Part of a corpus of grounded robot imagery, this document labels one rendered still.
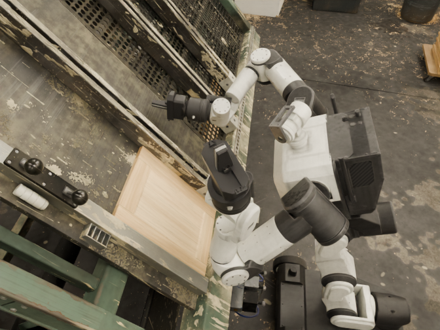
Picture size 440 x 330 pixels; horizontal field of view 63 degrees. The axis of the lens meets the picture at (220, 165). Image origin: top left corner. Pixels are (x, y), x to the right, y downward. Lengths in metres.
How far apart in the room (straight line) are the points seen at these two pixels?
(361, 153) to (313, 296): 1.25
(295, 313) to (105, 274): 1.20
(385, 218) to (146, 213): 0.80
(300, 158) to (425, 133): 2.60
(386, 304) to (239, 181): 1.47
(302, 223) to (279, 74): 0.61
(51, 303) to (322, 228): 0.65
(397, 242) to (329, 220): 1.76
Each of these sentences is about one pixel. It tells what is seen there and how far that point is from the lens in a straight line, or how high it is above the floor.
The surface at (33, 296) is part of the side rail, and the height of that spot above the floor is 1.32.
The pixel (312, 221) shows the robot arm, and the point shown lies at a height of 1.32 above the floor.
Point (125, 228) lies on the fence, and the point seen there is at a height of 1.20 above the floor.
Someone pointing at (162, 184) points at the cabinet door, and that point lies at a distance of 1.27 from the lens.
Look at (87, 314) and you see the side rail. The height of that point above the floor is 1.22.
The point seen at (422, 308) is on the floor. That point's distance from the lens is 2.51.
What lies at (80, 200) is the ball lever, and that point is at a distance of 0.88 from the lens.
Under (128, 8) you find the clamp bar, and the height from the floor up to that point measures 1.48.
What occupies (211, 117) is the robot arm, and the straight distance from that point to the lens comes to 1.32.
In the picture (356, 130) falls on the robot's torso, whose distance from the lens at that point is 1.08.
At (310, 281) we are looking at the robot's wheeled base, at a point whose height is 0.17.
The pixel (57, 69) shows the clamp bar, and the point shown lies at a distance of 1.19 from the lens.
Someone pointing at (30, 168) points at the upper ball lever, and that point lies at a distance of 0.85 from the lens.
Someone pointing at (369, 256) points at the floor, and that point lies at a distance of 2.54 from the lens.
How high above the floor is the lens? 2.07
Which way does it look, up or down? 47 degrees down
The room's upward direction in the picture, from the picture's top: straight up
